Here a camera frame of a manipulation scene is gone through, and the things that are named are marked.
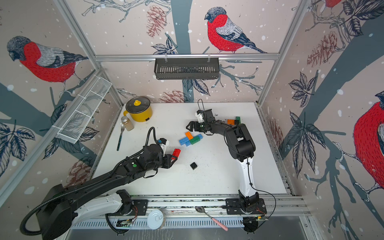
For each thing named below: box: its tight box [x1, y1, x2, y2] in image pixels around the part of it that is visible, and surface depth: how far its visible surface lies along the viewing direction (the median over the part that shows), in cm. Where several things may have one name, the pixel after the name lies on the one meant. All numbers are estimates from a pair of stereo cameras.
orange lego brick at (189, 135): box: [185, 131, 194, 140], surface depth 100 cm
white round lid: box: [147, 209, 164, 230], surface depth 67 cm
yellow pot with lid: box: [123, 96, 153, 123], surface depth 107 cm
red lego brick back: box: [172, 148, 181, 158], surface depth 83 cm
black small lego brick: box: [190, 162, 198, 171], surface depth 89 cm
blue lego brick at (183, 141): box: [179, 137, 189, 146], surface depth 97 cm
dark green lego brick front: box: [190, 136, 200, 145], surface depth 98 cm
